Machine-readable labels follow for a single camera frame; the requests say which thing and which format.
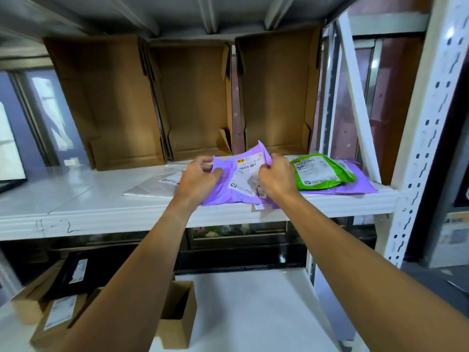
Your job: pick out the person's left hand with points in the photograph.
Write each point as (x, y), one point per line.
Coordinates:
(196, 179)

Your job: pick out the person's right hand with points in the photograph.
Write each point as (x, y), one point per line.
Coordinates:
(278, 177)

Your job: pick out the person's right fingers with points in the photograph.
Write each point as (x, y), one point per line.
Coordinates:
(268, 165)

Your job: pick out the person's left thumb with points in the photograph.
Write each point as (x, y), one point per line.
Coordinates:
(216, 174)

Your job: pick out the purple mailer bag with label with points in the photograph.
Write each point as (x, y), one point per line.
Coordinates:
(240, 179)

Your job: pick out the person's right forearm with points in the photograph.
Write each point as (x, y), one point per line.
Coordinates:
(370, 278)

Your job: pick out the person's left forearm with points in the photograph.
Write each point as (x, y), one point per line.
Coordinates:
(135, 274)

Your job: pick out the white metal shelving rack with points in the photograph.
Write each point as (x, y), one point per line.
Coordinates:
(234, 201)

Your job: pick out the green mailer bag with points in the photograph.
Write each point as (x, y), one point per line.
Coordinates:
(322, 171)

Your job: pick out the white mailer bag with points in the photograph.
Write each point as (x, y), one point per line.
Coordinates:
(155, 185)

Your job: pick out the tall open cardboard bin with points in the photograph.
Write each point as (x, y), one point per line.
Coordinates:
(278, 91)

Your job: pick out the narrow open cardboard bin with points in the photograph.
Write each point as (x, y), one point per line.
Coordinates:
(196, 102)

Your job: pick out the wide open cardboard bin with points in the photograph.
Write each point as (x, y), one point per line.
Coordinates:
(110, 102)

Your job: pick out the small open cardboard box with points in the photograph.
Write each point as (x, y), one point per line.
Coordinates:
(176, 315)

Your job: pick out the black mailer bag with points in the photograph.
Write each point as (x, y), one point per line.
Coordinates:
(75, 273)

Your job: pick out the labelled cardboard box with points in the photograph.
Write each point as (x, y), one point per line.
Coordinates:
(58, 318)

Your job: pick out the plain cardboard box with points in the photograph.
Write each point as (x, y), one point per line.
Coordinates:
(35, 293)

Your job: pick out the white board with black frame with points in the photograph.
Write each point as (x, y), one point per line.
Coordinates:
(9, 150)

